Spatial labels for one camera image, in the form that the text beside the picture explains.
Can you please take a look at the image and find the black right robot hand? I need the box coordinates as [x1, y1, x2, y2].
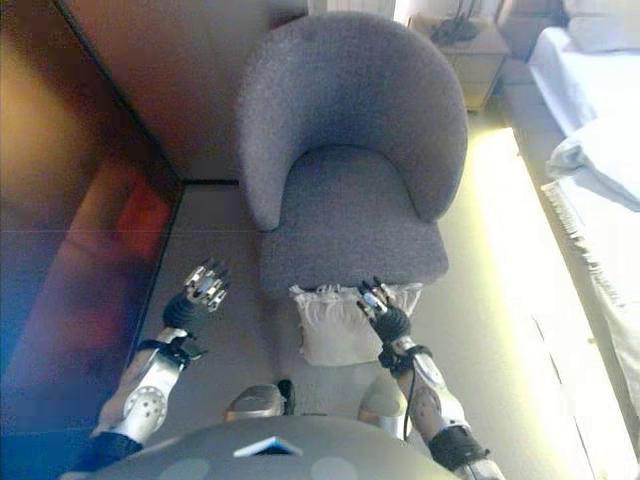
[355, 277, 414, 344]

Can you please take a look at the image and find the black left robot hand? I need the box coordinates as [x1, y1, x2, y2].
[162, 257, 232, 334]

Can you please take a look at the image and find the white fringed cushion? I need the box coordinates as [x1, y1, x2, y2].
[289, 280, 425, 367]

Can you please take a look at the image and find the silver right robot leg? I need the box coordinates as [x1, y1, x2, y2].
[359, 374, 416, 441]

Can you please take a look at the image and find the silver robot leg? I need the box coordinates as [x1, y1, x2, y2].
[359, 374, 416, 441]
[222, 384, 284, 424]

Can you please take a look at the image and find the silver left robot leg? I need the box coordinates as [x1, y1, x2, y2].
[222, 384, 284, 424]

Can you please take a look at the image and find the black left robot foot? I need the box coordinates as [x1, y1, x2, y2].
[277, 378, 296, 416]

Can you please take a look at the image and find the large wooden cabinet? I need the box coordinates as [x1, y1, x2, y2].
[0, 0, 184, 441]

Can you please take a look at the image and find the silver robot torso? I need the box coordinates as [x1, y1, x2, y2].
[64, 414, 451, 480]

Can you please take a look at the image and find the grey upholstered armchair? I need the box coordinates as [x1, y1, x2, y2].
[234, 12, 470, 304]

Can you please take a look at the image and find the cream fringed bed throw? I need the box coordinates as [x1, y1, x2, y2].
[542, 179, 640, 426]

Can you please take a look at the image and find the crumpled white duvet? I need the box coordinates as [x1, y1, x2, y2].
[544, 122, 640, 211]

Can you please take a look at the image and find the bed with white sheet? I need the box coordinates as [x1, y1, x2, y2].
[499, 0, 640, 436]

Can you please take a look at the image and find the light wooden nightstand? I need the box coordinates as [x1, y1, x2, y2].
[409, 14, 511, 114]

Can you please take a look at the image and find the black table lamp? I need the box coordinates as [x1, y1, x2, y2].
[430, 0, 479, 44]

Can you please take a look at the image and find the white bed pillow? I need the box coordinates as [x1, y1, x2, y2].
[564, 0, 640, 54]

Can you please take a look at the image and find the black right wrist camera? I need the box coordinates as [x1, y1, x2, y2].
[377, 344, 407, 376]

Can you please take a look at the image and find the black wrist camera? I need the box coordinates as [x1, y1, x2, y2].
[377, 344, 407, 376]
[172, 339, 209, 366]

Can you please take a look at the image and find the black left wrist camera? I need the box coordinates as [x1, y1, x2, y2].
[172, 339, 209, 366]

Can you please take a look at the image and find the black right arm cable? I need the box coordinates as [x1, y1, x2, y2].
[403, 349, 432, 451]

